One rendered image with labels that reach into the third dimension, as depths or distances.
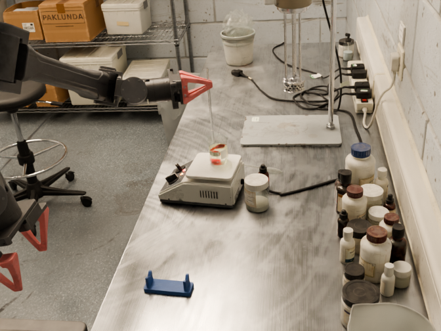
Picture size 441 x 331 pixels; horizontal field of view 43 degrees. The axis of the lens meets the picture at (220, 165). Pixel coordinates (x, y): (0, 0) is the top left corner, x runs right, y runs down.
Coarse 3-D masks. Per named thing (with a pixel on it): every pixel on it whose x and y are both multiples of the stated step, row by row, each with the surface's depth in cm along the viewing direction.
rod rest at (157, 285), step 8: (152, 280) 117; (160, 280) 117; (168, 280) 116; (176, 280) 116; (184, 280) 112; (144, 288) 115; (152, 288) 115; (160, 288) 115; (168, 288) 114; (176, 288) 114; (184, 288) 113; (192, 288) 115
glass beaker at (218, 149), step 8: (208, 136) 140; (216, 136) 141; (224, 136) 140; (208, 144) 138; (216, 144) 137; (224, 144) 138; (216, 152) 138; (224, 152) 138; (216, 160) 139; (224, 160) 139
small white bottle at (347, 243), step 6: (348, 228) 116; (348, 234) 115; (342, 240) 117; (348, 240) 116; (342, 246) 116; (348, 246) 116; (354, 246) 117; (342, 252) 117; (348, 252) 116; (354, 252) 118; (342, 258) 118; (348, 258) 117
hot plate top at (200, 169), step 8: (200, 160) 144; (208, 160) 143; (232, 160) 143; (240, 160) 143; (192, 168) 141; (200, 168) 140; (208, 168) 140; (216, 168) 140; (224, 168) 139; (232, 168) 139; (192, 176) 138; (200, 176) 137; (208, 176) 137; (216, 176) 136; (224, 176) 136; (232, 176) 136
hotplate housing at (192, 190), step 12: (240, 168) 143; (192, 180) 139; (204, 180) 139; (240, 180) 143; (168, 192) 141; (180, 192) 140; (192, 192) 139; (204, 192) 138; (216, 192) 137; (228, 192) 136; (192, 204) 142; (204, 204) 141; (216, 204) 140; (228, 204) 138
